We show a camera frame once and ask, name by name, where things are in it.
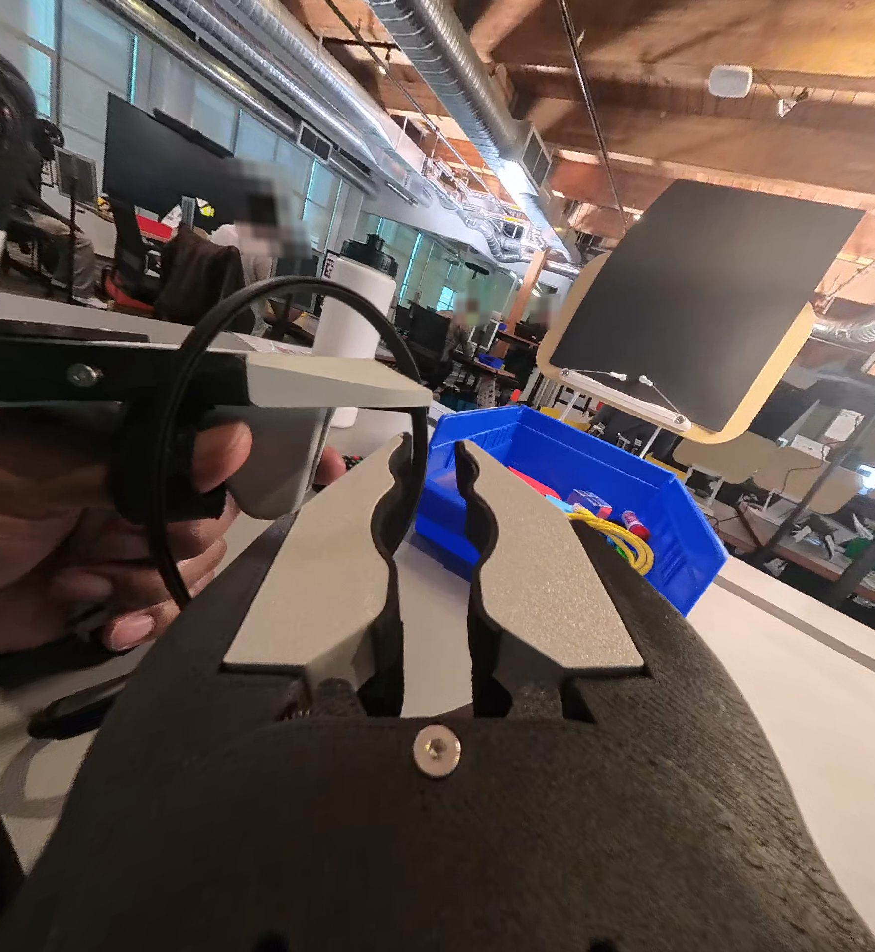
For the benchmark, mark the blue plastic bin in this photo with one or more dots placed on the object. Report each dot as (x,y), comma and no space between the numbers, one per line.
(675,543)

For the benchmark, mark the silver spiral duct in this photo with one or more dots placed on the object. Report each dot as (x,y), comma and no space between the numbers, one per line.
(311,74)

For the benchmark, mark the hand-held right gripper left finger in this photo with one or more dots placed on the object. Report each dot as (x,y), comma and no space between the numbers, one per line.
(318,595)

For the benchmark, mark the red block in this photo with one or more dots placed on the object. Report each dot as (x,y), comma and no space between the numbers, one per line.
(534,483)

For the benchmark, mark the dark brown office chair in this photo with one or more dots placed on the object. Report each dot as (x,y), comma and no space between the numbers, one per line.
(199,282)

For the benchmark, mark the small purple box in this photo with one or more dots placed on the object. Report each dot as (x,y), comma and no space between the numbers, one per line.
(590,504)

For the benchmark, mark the large black monitor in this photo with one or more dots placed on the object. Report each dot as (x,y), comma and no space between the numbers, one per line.
(162,163)

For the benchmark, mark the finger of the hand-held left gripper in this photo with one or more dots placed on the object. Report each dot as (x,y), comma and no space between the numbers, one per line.
(281,461)
(333,370)

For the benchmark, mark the black wood-rimmed board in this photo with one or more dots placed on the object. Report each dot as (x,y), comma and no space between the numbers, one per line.
(705,305)

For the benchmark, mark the silver ventilation duct with vents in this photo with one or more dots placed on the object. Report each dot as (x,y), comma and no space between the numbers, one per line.
(452,67)

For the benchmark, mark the white ceiling access point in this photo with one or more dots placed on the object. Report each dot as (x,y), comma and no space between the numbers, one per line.
(730,82)

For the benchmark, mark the person's left hand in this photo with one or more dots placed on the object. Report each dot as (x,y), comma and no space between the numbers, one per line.
(36,506)

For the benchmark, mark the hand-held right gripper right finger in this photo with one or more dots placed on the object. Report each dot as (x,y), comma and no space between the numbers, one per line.
(556,602)

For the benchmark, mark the white water bottle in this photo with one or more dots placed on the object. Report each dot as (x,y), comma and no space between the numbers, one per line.
(356,312)

